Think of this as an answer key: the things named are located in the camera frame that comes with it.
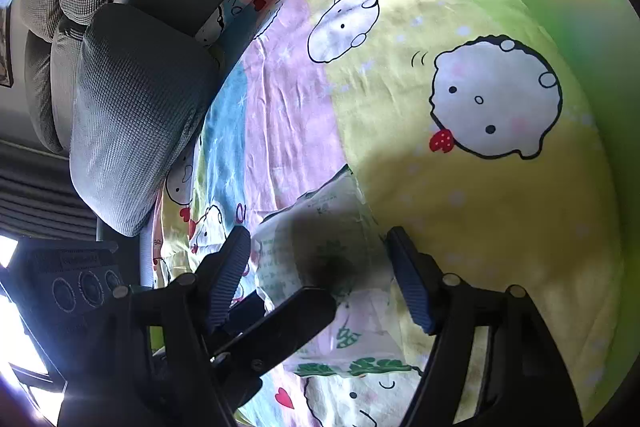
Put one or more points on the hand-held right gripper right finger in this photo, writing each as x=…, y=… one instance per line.
x=412, y=287

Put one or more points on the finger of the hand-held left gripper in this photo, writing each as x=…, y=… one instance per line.
x=285, y=327
x=246, y=308

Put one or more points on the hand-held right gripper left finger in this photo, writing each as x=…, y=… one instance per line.
x=227, y=277

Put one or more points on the clear plastic bag green print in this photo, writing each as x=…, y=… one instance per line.
x=340, y=227

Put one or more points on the bright window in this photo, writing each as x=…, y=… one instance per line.
x=30, y=357

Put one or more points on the cartoon printed blanket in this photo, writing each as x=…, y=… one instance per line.
x=450, y=207

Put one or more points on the dark pleated curtain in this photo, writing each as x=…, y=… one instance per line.
x=40, y=197

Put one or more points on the grey textured cushion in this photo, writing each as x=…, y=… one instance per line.
x=135, y=117

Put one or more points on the framed picture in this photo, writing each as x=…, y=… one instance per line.
x=5, y=57

